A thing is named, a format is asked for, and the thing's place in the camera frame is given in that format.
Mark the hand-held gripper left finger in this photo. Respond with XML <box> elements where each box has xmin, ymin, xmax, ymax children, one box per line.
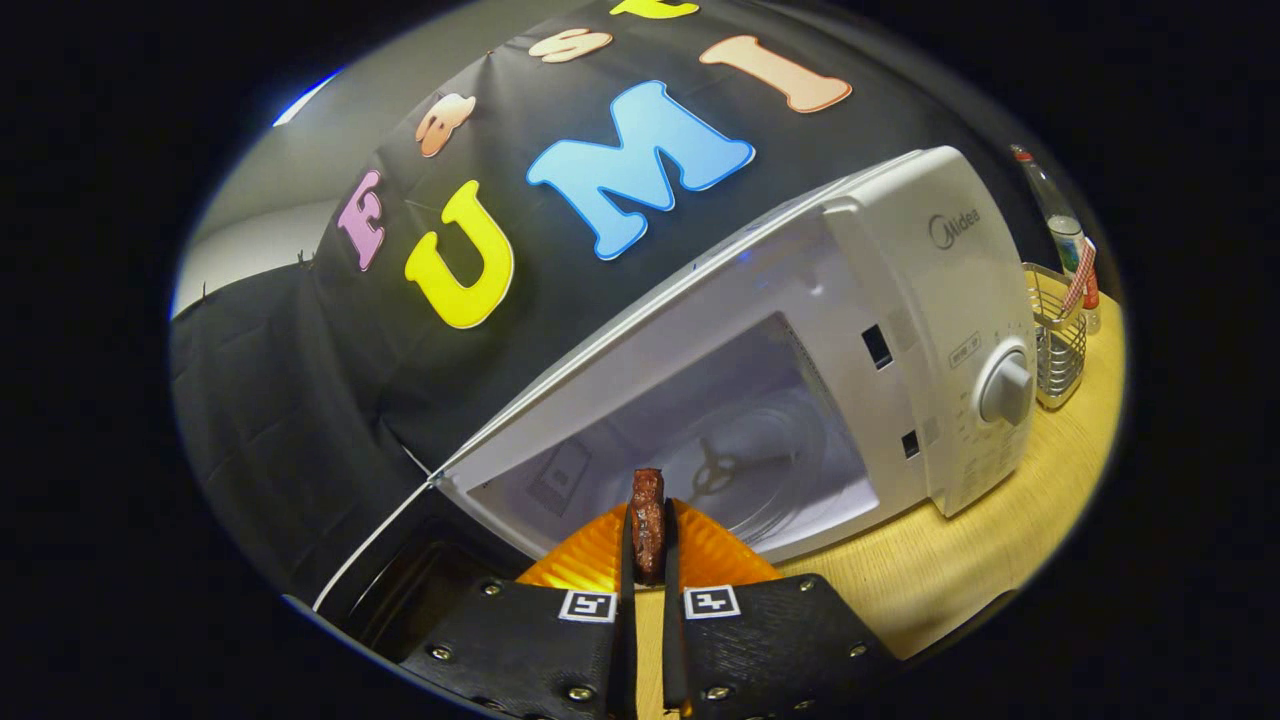
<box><xmin>400</xmin><ymin>500</ymin><xmax>638</xmax><ymax>720</ymax></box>

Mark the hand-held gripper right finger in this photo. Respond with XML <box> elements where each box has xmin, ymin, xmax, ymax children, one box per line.
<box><xmin>660</xmin><ymin>498</ymin><xmax>901</xmax><ymax>720</ymax></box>

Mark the brown meat piece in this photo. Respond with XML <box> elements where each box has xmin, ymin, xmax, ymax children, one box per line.
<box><xmin>630</xmin><ymin>468</ymin><xmax>667</xmax><ymax>587</ymax></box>

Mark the white toaster oven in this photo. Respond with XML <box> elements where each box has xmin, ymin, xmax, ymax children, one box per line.
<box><xmin>313</xmin><ymin>145</ymin><xmax>1041</xmax><ymax>666</ymax></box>

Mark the glass turntable plate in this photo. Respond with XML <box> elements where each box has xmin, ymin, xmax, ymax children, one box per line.
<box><xmin>655</xmin><ymin>395</ymin><xmax>836</xmax><ymax>546</ymax></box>

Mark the black backdrop cloth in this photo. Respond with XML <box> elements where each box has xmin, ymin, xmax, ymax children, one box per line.
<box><xmin>170</xmin><ymin>0</ymin><xmax>1061</xmax><ymax>601</ymax></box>

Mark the pink striped stick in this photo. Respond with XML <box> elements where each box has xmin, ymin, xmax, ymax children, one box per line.
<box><xmin>1060</xmin><ymin>238</ymin><xmax>1098</xmax><ymax>316</ymax></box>

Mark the clear bottle with red label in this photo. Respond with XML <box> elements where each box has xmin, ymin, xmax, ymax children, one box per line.
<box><xmin>1010</xmin><ymin>144</ymin><xmax>1103</xmax><ymax>336</ymax></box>

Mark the metal wire basket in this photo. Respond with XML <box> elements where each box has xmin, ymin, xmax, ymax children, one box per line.
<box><xmin>1022</xmin><ymin>262</ymin><xmax>1088</xmax><ymax>411</ymax></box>

